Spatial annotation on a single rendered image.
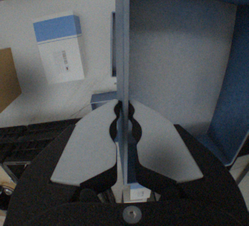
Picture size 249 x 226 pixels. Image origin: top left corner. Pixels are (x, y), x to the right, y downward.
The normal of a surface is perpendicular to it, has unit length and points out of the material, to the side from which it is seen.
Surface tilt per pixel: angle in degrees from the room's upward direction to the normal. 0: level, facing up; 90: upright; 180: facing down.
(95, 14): 0
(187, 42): 1
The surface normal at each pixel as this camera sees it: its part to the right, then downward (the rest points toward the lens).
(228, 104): -0.99, 0.06
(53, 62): 0.11, 0.46
